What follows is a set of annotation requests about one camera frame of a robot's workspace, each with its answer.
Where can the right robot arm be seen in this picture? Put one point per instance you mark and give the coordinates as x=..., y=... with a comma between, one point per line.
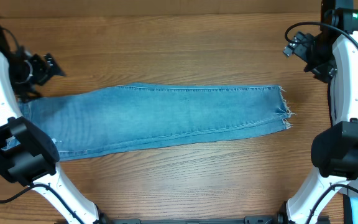
x=334, y=152

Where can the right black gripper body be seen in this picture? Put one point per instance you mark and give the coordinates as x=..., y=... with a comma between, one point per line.
x=321, y=60

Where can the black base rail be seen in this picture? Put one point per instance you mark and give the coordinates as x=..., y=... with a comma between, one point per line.
x=258, y=219

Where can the blue denim jeans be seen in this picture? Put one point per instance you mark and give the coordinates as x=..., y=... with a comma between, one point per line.
x=145, y=116

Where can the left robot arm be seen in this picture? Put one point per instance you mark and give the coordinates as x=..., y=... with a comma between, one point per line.
x=28, y=156

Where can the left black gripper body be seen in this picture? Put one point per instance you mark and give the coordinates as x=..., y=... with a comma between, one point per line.
x=25, y=76

